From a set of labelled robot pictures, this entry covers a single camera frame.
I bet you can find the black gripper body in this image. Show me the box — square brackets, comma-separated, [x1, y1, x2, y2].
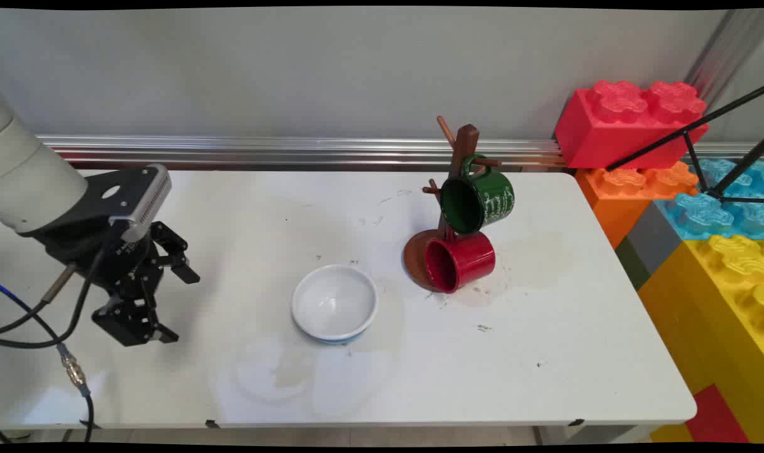
[25, 213, 163, 304]

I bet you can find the black tripod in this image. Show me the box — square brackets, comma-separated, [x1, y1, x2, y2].
[605, 85, 764, 206]

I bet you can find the red enamel mug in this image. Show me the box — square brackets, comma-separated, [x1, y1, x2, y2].
[423, 228, 497, 295]

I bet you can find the cable with metal connector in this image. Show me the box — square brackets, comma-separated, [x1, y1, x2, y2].
[0, 283, 96, 442]

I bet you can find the small red toy panel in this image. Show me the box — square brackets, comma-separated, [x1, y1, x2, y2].
[684, 383, 751, 444]

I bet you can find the blue giant toy brick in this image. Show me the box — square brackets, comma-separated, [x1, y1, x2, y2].
[655, 157, 764, 243]

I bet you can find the white ceramic bowl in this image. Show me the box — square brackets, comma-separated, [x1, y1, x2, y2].
[292, 264, 379, 345]

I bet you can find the orange giant toy brick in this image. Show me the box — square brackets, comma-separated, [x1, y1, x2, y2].
[575, 161, 700, 250]

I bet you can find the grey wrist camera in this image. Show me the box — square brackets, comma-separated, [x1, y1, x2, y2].
[110, 164, 172, 243]

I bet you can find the yellow giant toy brick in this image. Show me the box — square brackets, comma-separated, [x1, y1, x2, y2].
[638, 234, 764, 444]

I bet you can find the black camera mounting plate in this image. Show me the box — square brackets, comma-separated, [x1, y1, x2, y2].
[82, 167, 148, 222]

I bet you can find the red giant toy brick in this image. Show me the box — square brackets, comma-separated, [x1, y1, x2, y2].
[554, 80, 710, 171]

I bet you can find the slanted aluminium profile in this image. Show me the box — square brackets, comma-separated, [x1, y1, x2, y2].
[684, 9, 764, 105]

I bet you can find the green enamel mug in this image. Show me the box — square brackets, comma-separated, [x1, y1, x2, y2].
[440, 154, 516, 235]

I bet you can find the brown wooden mug tree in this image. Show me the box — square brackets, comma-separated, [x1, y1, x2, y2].
[402, 115, 502, 294]

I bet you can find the black camera cable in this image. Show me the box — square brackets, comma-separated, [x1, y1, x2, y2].
[0, 220, 116, 350]

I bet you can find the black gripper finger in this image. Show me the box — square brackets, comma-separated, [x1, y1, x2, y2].
[150, 220, 201, 285]
[91, 277, 180, 348]

